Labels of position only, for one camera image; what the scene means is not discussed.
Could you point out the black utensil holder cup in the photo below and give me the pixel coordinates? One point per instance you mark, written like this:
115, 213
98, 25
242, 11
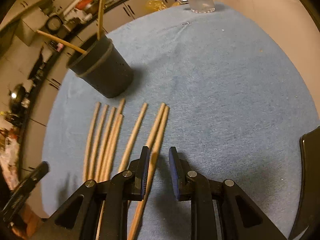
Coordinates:
102, 66

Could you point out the blue towel table cover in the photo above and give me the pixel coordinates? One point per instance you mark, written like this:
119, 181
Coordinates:
238, 107

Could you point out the rice cooker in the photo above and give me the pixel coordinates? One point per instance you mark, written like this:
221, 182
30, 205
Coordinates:
53, 24

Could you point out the steel pot with lid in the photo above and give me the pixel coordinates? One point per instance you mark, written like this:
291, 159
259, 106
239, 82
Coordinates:
17, 98

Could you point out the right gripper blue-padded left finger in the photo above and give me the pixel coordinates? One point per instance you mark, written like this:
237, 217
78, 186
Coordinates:
138, 181

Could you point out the red basin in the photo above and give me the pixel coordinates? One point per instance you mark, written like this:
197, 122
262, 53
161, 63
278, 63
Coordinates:
84, 4

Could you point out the yellow plastic bag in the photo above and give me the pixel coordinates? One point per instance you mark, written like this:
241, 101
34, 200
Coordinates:
155, 5

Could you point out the person's left hand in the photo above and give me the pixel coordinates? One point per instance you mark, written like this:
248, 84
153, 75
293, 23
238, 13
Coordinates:
28, 224

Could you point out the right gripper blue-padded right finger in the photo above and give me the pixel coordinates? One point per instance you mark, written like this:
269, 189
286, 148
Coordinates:
178, 170

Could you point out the wooden chopstick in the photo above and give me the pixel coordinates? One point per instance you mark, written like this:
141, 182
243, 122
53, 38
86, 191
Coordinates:
100, 18
109, 142
112, 150
96, 143
152, 168
154, 129
126, 155
59, 40
104, 143
89, 141

